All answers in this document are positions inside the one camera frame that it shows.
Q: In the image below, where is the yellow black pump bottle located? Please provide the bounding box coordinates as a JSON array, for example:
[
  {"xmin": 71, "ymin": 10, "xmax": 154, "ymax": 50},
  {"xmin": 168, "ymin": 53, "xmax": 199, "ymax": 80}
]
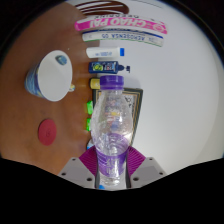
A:
[{"xmin": 89, "ymin": 78, "xmax": 102, "ymax": 90}]

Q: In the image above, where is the white blue-printed mug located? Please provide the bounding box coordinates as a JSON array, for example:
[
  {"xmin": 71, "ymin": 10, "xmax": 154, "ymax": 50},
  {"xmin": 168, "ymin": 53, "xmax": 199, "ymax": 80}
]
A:
[{"xmin": 24, "ymin": 49, "xmax": 76, "ymax": 103}]

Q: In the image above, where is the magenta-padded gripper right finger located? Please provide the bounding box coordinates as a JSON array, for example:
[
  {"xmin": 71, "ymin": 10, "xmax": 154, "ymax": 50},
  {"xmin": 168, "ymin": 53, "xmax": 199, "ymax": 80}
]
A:
[{"xmin": 125, "ymin": 145, "xmax": 169, "ymax": 190}]

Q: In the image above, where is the tall white green box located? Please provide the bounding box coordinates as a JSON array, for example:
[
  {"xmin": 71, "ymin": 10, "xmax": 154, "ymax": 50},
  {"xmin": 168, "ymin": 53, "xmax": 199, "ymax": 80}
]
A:
[{"xmin": 81, "ymin": 30, "xmax": 165, "ymax": 48}]

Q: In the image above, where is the dark blue pump bottle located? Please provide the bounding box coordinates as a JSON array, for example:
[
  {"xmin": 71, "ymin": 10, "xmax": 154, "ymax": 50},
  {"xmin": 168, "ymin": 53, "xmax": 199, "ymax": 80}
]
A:
[{"xmin": 88, "ymin": 60, "xmax": 131, "ymax": 74}]

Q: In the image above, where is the flat round red coaster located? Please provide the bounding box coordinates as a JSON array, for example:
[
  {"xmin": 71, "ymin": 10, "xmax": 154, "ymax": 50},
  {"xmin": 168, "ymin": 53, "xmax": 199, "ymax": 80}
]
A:
[{"xmin": 37, "ymin": 118, "xmax": 58, "ymax": 146}]

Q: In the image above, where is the framed group photo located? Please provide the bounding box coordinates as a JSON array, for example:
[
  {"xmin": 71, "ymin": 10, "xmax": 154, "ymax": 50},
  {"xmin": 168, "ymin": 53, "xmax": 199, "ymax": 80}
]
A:
[{"xmin": 92, "ymin": 87, "xmax": 144, "ymax": 148}]

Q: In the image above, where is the white blue-capped lotion bottle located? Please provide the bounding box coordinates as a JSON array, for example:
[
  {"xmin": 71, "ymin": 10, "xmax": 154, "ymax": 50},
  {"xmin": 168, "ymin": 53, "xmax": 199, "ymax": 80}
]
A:
[{"xmin": 85, "ymin": 46, "xmax": 126, "ymax": 59}]

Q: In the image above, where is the tall pink box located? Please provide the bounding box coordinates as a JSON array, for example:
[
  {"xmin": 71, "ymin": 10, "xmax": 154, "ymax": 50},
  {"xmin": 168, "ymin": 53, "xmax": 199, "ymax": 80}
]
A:
[{"xmin": 73, "ymin": 15, "xmax": 168, "ymax": 35}]

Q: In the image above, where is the clear purple-capped water bottle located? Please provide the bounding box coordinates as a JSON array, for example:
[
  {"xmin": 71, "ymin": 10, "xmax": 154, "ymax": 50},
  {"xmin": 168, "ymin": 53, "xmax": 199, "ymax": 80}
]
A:
[{"xmin": 90, "ymin": 75, "xmax": 135, "ymax": 188}]

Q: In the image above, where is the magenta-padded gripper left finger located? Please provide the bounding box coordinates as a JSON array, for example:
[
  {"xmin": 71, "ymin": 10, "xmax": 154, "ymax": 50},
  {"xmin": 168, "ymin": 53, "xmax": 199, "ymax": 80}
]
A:
[{"xmin": 57, "ymin": 146, "xmax": 100, "ymax": 190}]

